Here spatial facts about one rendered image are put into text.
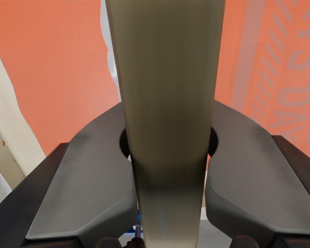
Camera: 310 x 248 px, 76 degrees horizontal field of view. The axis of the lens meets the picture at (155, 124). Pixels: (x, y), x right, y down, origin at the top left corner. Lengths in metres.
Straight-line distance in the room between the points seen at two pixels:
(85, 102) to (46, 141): 0.10
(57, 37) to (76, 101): 0.08
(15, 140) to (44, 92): 0.11
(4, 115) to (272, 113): 0.38
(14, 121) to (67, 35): 0.16
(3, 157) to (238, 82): 0.36
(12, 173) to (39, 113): 0.12
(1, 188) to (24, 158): 0.06
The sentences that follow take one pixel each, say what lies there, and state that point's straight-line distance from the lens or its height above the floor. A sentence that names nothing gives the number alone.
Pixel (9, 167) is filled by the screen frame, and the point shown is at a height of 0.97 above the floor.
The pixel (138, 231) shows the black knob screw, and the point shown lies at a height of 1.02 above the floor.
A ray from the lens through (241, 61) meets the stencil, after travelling 0.27.
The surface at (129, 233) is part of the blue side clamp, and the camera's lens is 0.40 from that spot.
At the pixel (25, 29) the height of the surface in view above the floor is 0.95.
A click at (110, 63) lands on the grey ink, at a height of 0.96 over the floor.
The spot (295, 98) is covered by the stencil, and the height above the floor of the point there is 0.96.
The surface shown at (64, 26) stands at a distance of 0.26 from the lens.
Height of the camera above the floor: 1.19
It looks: 57 degrees down
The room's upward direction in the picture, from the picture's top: 179 degrees counter-clockwise
